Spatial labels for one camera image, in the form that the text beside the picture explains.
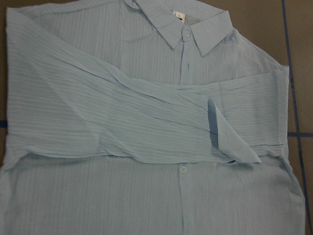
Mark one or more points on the light blue button shirt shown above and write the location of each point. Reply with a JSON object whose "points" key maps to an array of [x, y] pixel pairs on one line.
{"points": [[146, 122]]}

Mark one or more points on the blue tape grid lines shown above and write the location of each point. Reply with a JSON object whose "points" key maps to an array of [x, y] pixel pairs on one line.
{"points": [[284, 29]]}

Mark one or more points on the brown paper table mat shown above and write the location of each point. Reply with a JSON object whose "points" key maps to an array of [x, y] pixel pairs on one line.
{"points": [[300, 73]]}

